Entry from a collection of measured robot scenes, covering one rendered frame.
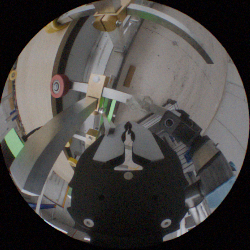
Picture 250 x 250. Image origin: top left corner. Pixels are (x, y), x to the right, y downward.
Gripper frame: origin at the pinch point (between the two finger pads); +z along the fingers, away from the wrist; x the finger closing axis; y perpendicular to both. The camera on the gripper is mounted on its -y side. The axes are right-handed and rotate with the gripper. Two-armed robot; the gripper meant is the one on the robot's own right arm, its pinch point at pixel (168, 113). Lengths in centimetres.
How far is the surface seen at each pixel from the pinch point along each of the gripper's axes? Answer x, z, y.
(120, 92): 1.2, -4.1, -20.5
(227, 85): 170, 74, 240
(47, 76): 3.3, -8.6, -48.7
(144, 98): 2.1, -5.1, -13.4
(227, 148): 12, -10, 235
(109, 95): -0.7, -4.2, -23.5
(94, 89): 0.3, -5.2, -28.2
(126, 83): 3, 74, -20
